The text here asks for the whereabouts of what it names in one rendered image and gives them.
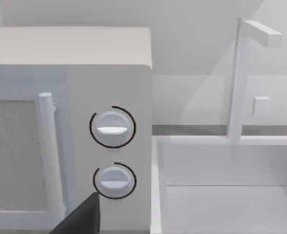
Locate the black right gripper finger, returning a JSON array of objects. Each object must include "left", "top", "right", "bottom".
[{"left": 48, "top": 192, "right": 102, "bottom": 234}]

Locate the white microwave knob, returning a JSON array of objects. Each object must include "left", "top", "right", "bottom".
[
  {"left": 94, "top": 111, "right": 131, "bottom": 144},
  {"left": 97, "top": 167, "right": 132, "bottom": 195}
]

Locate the pale microwave oven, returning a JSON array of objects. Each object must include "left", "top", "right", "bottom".
[{"left": 0, "top": 26, "right": 154, "bottom": 234}]

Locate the white sink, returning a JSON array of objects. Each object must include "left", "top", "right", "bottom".
[{"left": 150, "top": 135, "right": 287, "bottom": 234}]

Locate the microwave door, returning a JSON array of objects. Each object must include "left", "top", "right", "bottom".
[{"left": 0, "top": 65, "right": 76, "bottom": 232}]

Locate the tall white tap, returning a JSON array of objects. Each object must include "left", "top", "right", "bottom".
[{"left": 226, "top": 17, "right": 283, "bottom": 145}]

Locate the white microwave door handle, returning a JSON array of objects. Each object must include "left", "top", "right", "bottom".
[{"left": 38, "top": 92, "right": 67, "bottom": 221}]

